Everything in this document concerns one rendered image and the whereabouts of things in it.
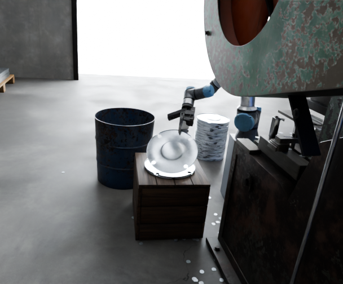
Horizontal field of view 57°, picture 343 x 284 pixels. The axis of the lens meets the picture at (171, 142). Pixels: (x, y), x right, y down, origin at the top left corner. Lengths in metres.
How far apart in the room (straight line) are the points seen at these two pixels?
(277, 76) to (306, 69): 0.11
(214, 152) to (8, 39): 4.05
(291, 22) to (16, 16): 5.17
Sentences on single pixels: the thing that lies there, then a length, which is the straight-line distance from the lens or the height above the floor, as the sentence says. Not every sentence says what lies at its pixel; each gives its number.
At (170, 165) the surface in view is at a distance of 1.73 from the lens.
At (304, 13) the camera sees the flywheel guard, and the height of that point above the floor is 1.18.
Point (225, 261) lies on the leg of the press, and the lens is 1.73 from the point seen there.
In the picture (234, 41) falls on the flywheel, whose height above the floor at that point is 1.08.
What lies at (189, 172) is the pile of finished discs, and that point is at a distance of 1.78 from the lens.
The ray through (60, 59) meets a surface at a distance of 5.71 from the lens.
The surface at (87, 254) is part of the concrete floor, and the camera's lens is 1.74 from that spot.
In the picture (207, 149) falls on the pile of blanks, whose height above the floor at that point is 0.11.
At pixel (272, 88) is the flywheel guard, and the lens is 0.88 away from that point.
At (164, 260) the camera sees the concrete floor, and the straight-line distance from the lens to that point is 1.72.
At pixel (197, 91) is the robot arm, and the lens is 1.97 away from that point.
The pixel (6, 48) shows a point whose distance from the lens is 5.82.
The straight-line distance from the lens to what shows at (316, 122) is 1.48.
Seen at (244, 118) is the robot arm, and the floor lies 0.64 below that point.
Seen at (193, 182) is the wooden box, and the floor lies 0.35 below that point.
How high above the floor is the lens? 1.15
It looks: 22 degrees down
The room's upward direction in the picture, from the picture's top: 5 degrees clockwise
